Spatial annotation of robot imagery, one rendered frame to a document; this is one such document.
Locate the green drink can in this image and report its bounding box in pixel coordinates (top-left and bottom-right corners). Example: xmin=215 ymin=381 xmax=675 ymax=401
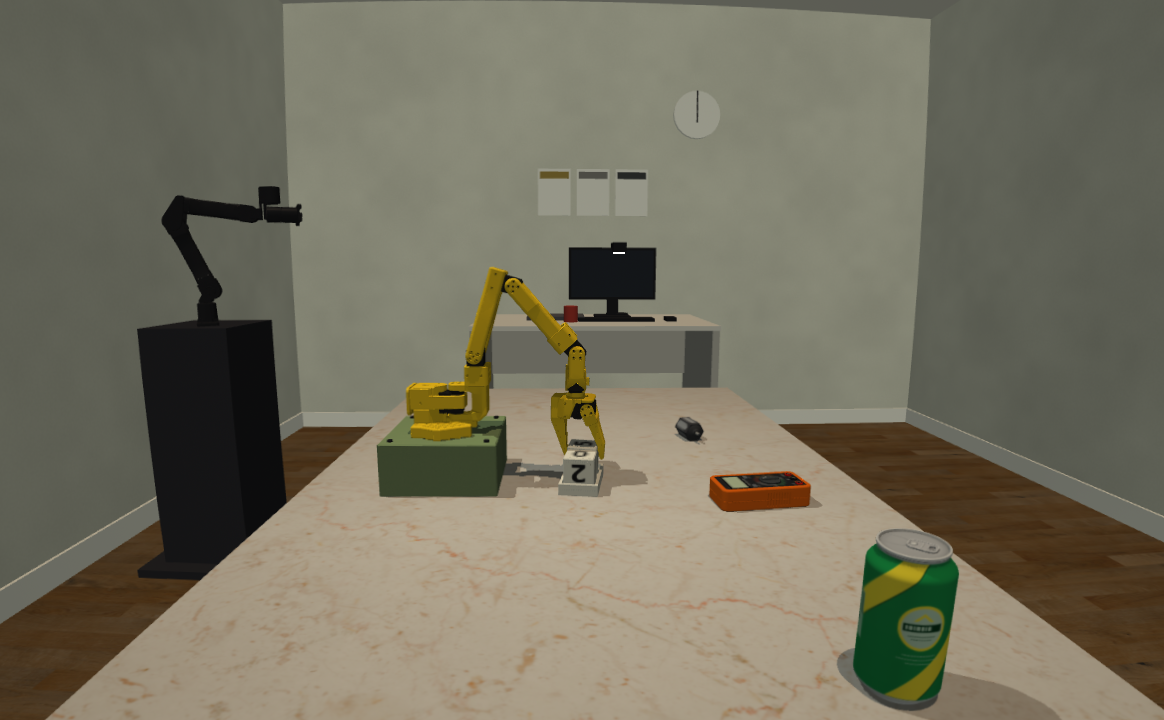
xmin=853 ymin=528 xmax=959 ymax=705

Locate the orange digital multimeter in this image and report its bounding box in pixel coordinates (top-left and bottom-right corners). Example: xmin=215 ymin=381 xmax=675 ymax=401
xmin=709 ymin=471 xmax=811 ymax=512

